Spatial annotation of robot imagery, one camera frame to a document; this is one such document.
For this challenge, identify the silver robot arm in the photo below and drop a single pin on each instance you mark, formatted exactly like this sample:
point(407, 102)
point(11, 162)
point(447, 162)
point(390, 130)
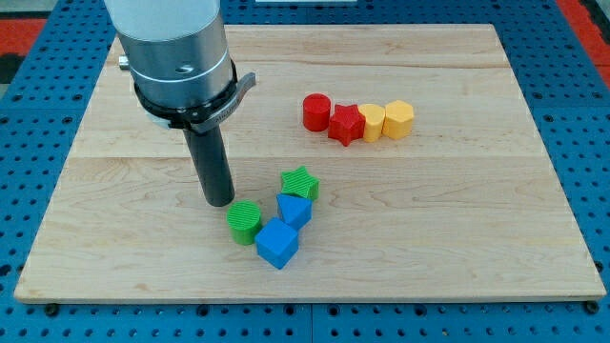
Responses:
point(178, 55)

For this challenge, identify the green star block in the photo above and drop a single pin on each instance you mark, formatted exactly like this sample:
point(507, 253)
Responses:
point(300, 183)

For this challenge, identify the blue triangle block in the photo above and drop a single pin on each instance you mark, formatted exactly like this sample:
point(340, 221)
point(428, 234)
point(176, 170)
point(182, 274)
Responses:
point(294, 211)

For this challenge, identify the red star block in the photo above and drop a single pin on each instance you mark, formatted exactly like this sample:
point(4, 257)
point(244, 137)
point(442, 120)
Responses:
point(346, 124)

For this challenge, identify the red cylinder block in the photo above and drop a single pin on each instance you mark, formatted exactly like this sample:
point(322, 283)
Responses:
point(316, 109)

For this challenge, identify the green cylinder block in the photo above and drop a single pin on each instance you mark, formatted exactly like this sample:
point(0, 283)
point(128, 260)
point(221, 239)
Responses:
point(245, 221)

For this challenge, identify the blue cube block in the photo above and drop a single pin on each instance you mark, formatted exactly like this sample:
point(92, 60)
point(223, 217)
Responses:
point(277, 243)

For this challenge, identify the yellow heart block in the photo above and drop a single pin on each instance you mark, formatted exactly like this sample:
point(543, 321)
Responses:
point(374, 120)

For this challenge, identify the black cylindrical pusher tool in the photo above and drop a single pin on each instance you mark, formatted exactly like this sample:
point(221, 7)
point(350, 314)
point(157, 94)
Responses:
point(211, 164)

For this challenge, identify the yellow hexagon block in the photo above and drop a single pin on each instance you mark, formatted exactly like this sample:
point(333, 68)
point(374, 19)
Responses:
point(399, 118)

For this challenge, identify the wooden board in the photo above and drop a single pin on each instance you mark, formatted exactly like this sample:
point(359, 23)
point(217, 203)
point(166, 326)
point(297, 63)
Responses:
point(466, 208)

